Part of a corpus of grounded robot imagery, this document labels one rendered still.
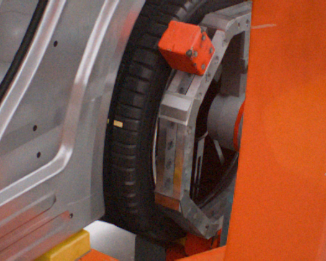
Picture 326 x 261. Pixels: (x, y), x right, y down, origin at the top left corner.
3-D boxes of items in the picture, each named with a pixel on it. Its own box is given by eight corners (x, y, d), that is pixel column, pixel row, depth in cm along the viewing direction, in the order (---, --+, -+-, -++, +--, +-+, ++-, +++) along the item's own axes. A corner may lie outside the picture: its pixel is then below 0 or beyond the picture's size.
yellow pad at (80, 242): (43, 227, 153) (42, 208, 151) (92, 250, 146) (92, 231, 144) (4, 251, 142) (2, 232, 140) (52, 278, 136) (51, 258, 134)
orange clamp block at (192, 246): (188, 222, 177) (182, 253, 179) (216, 231, 173) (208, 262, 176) (202, 214, 183) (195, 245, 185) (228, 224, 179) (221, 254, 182)
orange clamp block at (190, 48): (184, 41, 151) (170, 18, 143) (217, 50, 147) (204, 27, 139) (170, 68, 149) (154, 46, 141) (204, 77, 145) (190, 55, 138)
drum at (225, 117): (230, 132, 181) (235, 78, 175) (303, 155, 171) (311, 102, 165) (201, 151, 170) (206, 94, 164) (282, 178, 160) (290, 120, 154)
